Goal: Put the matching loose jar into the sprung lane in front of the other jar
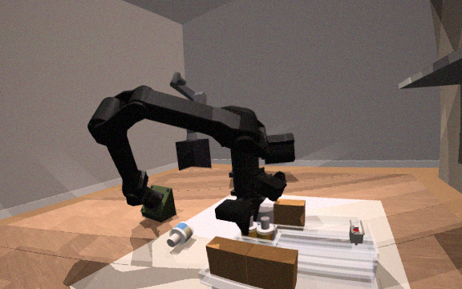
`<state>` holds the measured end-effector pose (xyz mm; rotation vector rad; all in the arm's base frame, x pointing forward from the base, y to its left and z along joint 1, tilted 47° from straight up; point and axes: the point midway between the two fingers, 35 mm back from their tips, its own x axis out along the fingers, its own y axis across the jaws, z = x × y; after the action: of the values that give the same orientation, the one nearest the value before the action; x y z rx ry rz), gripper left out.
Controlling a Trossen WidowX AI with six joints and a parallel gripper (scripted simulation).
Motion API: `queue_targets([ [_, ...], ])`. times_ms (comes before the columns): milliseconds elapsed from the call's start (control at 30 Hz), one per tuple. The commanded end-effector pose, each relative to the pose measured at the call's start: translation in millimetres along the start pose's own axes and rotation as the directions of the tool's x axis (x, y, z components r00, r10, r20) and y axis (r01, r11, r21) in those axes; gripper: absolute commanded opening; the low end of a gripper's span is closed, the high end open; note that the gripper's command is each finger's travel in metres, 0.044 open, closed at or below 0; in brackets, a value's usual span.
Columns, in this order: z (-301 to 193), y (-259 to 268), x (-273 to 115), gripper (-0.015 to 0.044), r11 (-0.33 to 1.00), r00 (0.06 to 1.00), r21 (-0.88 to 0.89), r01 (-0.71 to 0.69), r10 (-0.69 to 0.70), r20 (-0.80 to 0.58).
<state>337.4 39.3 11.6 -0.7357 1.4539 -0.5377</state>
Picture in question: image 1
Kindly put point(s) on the brown rectangular block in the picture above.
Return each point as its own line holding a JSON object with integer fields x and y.
{"x": 270, "y": 267}
{"x": 289, "y": 212}
{"x": 227, "y": 258}

